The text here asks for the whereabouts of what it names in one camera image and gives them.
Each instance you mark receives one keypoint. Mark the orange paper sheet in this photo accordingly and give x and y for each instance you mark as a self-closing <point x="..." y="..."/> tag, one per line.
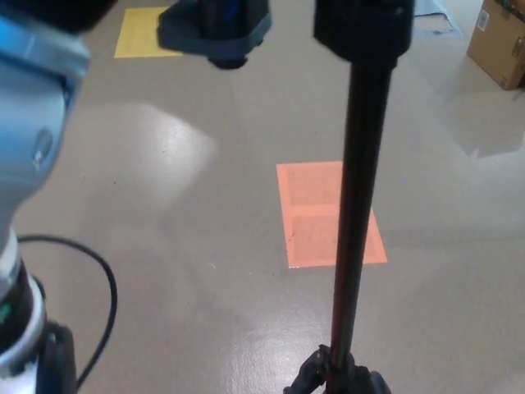
<point x="311" y="230"/>

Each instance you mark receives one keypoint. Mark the black tripod phone stand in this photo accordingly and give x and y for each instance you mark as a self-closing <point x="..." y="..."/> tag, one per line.
<point x="361" y="164"/>

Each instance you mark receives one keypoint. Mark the brown cardboard box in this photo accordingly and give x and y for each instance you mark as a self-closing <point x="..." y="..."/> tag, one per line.
<point x="498" y="45"/>

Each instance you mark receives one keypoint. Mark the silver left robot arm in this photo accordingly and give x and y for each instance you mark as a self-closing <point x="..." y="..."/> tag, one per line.
<point x="33" y="102"/>

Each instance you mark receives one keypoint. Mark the yellow paper sheet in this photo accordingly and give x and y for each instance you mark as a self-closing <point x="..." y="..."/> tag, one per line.
<point x="135" y="37"/>

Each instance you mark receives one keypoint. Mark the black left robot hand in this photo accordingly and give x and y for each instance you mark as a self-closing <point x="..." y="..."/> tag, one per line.
<point x="86" y="14"/>

